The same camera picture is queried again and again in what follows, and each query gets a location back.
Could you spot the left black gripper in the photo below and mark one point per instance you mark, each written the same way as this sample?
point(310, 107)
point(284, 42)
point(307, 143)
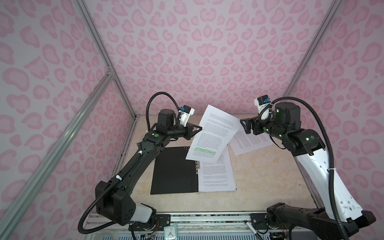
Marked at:
point(189, 132)

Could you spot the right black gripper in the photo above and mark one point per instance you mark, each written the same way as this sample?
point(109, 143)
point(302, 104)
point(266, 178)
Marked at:
point(256, 123)

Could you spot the white sheet green header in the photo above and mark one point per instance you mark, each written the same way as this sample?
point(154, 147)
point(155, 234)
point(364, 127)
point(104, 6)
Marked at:
point(218, 128)

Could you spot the black file folder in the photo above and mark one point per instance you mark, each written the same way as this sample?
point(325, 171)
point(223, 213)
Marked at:
point(173, 174)

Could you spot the white printed sheet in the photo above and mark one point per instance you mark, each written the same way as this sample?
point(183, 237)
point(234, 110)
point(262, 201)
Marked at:
point(243, 143)
point(217, 177)

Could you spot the white printed sheet back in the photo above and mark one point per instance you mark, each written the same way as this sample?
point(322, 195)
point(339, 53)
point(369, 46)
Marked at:
point(243, 143)

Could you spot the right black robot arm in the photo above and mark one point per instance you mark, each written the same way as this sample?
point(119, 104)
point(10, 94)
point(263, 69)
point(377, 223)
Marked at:
point(298, 126)

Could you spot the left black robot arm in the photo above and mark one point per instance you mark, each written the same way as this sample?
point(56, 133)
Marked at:
point(113, 198)

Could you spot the small white desk clock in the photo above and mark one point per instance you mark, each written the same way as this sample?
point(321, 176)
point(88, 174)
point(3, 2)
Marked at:
point(171, 232)

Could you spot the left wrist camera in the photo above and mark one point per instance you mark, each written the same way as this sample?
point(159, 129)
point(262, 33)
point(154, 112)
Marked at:
point(184, 114)

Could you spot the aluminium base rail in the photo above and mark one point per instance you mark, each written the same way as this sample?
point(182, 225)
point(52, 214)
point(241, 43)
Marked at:
point(206, 226)

